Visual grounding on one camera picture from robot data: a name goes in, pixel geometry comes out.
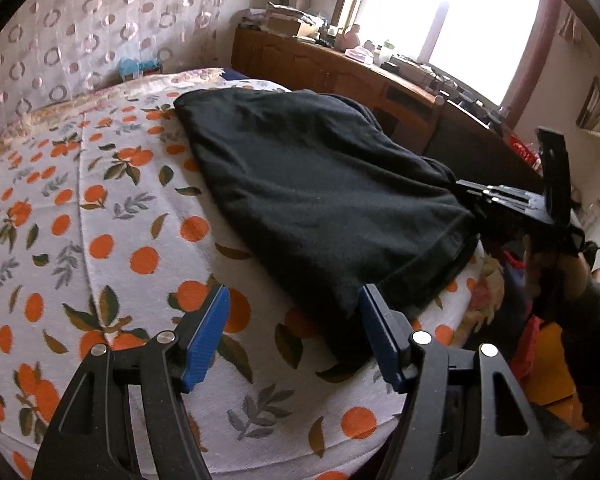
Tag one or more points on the black t-shirt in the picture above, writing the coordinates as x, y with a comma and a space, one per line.
320, 200

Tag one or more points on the red basket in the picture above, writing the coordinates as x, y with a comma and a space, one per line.
522, 149

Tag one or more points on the navy bedsheet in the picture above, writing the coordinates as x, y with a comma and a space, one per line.
236, 74

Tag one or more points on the blue toy box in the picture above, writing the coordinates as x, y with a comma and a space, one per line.
137, 67

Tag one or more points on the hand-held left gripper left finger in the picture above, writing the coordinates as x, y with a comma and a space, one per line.
207, 335

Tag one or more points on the wooden sideboard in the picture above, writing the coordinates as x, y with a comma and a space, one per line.
340, 72

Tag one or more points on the window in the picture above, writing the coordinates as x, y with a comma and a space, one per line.
450, 15

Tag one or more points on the maroon curtain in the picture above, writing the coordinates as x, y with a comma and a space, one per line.
535, 55

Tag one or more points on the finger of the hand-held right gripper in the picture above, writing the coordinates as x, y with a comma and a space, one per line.
495, 190
505, 217

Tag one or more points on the dark chair back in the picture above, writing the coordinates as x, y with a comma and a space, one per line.
470, 145

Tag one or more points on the person's right hand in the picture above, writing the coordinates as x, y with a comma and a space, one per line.
575, 272

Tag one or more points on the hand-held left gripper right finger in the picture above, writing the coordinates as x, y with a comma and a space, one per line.
380, 340

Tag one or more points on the orange box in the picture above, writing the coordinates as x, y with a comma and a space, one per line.
552, 365

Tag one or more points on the rose floral bedspread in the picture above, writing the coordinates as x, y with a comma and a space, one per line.
195, 76

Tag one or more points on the pile of books and papers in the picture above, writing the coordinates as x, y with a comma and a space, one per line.
280, 20

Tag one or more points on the orange fruit print blanket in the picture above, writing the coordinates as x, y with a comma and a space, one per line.
105, 220

